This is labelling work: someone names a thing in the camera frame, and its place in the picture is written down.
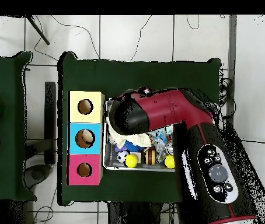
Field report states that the wooden box with three holes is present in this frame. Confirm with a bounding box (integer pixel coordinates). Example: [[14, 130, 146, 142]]
[[67, 90, 106, 187]]

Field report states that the clear mesh bin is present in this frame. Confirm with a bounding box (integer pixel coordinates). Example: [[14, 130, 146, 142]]
[[102, 97, 176, 173]]

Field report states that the cream waffle cloth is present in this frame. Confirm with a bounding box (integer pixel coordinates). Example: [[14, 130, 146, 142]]
[[107, 127, 152, 149]]

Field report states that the small soccer ball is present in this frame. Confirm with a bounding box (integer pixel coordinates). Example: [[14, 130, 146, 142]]
[[116, 149, 131, 164]]

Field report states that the smooth yellow ball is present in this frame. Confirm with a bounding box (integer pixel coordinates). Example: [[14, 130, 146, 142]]
[[123, 153, 139, 169]]

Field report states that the brown striped wooden burger toy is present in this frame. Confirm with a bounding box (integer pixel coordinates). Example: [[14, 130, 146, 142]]
[[144, 148, 157, 166]]

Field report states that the dark green tablecloth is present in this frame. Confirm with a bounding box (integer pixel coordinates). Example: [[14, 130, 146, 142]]
[[57, 51, 222, 207]]

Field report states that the yellow tennis-seam ball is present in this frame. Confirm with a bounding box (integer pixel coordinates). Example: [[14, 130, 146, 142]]
[[163, 155, 176, 169]]

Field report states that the dark grey rounded floor object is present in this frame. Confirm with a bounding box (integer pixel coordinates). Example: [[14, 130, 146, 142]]
[[23, 163, 53, 190]]

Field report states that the long black tripod leg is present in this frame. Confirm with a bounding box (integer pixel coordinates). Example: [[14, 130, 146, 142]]
[[26, 15, 50, 46]]

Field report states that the dark green side-table cloth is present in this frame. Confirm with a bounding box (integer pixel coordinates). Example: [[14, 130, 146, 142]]
[[0, 51, 37, 202]]

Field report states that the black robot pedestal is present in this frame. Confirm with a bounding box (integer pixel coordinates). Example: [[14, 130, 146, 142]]
[[107, 201, 165, 224]]

